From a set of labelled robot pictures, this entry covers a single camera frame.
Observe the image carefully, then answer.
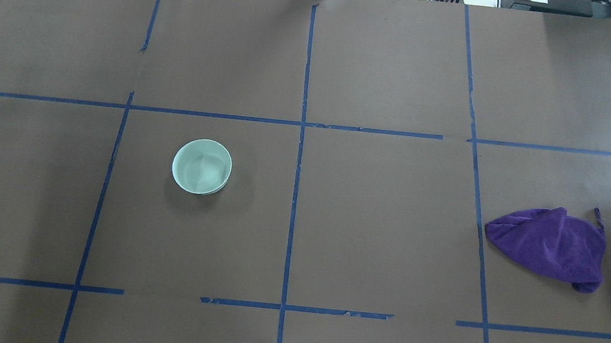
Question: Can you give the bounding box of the purple cloth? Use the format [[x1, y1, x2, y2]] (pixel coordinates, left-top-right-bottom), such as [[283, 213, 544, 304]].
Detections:
[[484, 207, 607, 294]]

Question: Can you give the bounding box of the black device box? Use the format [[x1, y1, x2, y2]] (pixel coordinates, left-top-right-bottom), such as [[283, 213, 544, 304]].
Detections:
[[499, 0, 593, 18]]

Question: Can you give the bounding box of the light green bowl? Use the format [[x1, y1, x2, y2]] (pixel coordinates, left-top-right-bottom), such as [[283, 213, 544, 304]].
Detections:
[[171, 139, 233, 195]]

